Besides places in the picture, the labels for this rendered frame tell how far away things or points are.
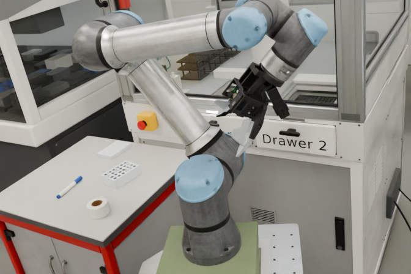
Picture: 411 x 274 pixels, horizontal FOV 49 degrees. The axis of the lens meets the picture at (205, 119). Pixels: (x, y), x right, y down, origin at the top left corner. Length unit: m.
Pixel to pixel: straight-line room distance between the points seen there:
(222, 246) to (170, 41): 0.51
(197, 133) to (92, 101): 1.26
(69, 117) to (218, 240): 1.31
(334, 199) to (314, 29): 0.89
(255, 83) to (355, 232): 0.92
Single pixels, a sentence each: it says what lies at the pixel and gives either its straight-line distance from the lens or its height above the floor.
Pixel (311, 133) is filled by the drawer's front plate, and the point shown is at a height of 0.90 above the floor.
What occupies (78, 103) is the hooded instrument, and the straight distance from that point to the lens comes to 2.27.
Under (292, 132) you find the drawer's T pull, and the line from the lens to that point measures 1.56.
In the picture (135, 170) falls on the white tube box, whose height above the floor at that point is 0.79.
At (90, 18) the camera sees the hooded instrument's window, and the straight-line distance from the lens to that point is 2.35.
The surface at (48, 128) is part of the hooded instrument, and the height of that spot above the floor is 0.86.
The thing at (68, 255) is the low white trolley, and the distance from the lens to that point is 1.74.
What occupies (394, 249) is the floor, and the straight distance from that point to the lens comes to 2.49.
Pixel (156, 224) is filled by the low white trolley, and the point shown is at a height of 0.62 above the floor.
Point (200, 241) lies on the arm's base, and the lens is 1.11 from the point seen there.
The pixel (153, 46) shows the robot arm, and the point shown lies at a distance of 0.94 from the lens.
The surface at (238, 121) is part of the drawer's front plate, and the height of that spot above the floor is 0.92.
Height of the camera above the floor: 1.62
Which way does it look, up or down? 24 degrees down
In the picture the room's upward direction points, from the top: 9 degrees counter-clockwise
